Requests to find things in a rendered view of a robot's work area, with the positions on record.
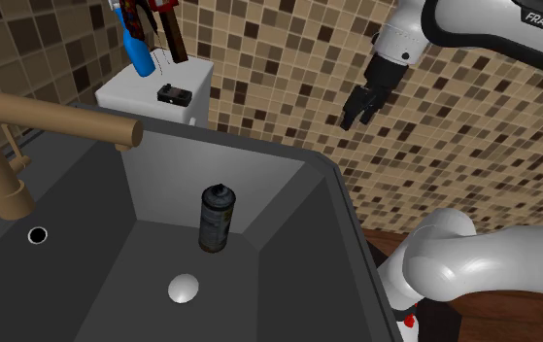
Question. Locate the red black patterned object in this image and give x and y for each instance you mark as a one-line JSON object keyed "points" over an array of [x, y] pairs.
{"points": [[132, 16]]}

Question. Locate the small black box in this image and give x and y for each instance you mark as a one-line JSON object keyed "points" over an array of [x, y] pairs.
{"points": [[174, 96]]}

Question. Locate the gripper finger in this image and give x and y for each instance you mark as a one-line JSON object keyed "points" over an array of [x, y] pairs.
{"points": [[374, 106], [352, 111]]}

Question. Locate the dark spray can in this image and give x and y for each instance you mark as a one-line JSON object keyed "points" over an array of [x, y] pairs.
{"points": [[216, 220]]}

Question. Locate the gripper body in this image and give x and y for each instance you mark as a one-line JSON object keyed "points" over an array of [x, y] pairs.
{"points": [[384, 71]]}

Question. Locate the dark grey sink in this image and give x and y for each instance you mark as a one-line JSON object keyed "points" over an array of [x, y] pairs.
{"points": [[299, 265]]}

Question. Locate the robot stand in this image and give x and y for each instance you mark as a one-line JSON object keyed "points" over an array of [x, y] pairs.
{"points": [[441, 323]]}

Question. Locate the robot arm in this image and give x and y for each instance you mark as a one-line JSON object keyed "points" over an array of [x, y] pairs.
{"points": [[470, 265]]}

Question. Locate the blue bottle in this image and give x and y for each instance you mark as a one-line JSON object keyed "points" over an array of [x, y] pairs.
{"points": [[139, 57]]}

